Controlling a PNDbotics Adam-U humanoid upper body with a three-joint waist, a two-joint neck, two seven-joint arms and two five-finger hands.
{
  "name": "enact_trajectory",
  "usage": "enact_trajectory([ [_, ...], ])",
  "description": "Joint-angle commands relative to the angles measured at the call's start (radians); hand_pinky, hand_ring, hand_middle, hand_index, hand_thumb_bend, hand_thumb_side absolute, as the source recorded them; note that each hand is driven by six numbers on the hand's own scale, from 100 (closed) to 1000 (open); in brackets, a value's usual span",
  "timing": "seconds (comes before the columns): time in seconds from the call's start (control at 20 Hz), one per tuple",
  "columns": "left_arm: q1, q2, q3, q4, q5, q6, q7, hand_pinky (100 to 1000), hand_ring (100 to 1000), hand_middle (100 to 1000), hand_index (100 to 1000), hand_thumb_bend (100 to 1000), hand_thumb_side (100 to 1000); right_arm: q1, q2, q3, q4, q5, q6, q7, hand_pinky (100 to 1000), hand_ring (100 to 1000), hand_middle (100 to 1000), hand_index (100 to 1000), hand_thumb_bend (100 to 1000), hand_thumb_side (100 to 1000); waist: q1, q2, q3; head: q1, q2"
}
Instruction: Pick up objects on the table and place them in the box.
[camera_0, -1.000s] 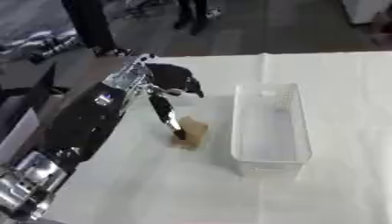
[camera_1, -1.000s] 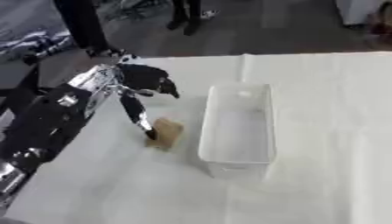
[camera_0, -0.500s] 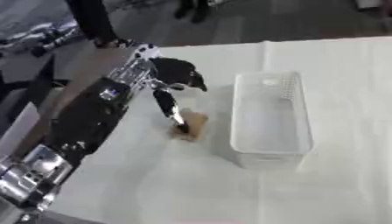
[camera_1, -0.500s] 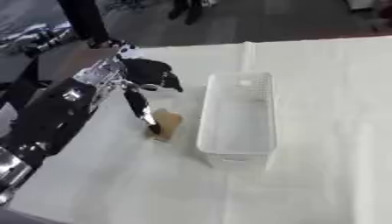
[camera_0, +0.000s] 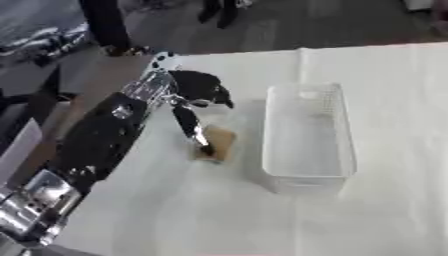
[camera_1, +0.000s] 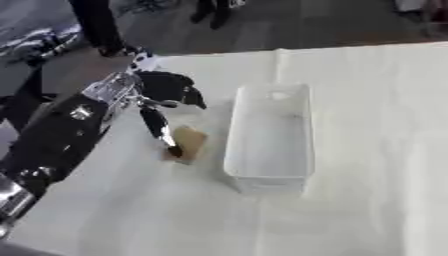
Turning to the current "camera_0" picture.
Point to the person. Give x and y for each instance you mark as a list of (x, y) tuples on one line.
[(108, 25), (220, 11)]

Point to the tan rectangular block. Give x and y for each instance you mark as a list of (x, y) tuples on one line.
[(221, 141)]

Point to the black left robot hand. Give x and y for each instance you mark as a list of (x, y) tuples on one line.
[(195, 87)]

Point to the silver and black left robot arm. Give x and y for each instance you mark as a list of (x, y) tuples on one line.
[(99, 136)]

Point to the white plastic basket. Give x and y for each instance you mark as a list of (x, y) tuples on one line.
[(308, 140)]

